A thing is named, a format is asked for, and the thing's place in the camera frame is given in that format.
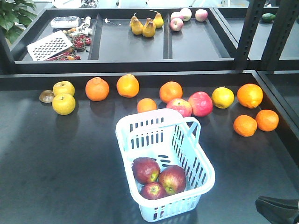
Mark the orange tangerine lower right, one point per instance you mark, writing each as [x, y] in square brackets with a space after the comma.
[267, 120]

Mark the yellow apple rear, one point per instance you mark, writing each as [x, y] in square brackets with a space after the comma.
[63, 87]

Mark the orange tangerine lower left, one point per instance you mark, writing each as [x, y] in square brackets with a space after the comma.
[245, 125]

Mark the pink apple rear right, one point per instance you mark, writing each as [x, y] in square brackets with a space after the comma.
[201, 15]

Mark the black wooden fruit display stand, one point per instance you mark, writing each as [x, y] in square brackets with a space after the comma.
[100, 126]

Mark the orange behind pink apples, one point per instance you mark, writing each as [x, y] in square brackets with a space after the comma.
[170, 91]

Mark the yellow round citrus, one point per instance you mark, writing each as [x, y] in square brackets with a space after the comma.
[222, 97]

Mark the knobbed orange mandarin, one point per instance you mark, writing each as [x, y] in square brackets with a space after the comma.
[97, 89]

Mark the black perforated upright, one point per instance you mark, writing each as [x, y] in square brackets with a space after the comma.
[281, 28]
[252, 18]

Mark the pink-red apple right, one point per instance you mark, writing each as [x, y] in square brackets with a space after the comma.
[201, 104]

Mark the black perforated upright right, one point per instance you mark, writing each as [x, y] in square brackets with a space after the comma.
[281, 28]

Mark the large navel orange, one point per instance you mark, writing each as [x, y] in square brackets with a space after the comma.
[250, 95]

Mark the yellow apple front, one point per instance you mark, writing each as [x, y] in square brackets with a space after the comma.
[63, 104]

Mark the green potted plant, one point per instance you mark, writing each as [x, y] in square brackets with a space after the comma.
[14, 12]

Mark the pile of small red fruits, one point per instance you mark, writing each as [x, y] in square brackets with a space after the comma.
[80, 41]

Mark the orange tangerine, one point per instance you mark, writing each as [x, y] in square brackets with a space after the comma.
[245, 125]
[267, 120]

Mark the black perforated upright left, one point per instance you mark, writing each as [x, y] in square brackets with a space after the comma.
[252, 18]

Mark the white perforated tray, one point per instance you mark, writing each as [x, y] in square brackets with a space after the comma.
[48, 46]

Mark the dark red apple edge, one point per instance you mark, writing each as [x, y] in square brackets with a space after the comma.
[153, 191]

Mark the small orange near apples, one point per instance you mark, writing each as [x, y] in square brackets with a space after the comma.
[145, 105]

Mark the yellow apple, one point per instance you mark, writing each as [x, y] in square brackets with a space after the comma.
[63, 104]
[63, 87]

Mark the pink apple rear bin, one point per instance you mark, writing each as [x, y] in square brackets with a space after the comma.
[178, 18]

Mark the large orange far left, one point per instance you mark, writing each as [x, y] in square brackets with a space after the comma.
[128, 86]

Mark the white kitchen scale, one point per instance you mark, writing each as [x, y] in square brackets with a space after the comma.
[65, 22]

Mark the brown mushroom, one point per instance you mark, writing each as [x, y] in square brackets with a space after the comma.
[46, 96]

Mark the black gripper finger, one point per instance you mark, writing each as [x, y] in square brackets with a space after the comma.
[277, 215]
[283, 203]

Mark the brown-yellow pear group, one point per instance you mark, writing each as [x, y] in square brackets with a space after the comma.
[148, 29]

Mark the pink-red apple left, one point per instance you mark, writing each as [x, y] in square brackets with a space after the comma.
[180, 105]

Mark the dark red apple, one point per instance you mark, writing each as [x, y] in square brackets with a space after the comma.
[145, 170]
[173, 179]

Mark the pink-red apple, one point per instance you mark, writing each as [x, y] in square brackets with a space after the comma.
[201, 104]
[180, 105]

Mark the light blue plastic basket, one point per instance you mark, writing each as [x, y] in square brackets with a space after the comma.
[171, 139]

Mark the avocado far left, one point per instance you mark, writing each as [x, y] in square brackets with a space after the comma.
[268, 17]

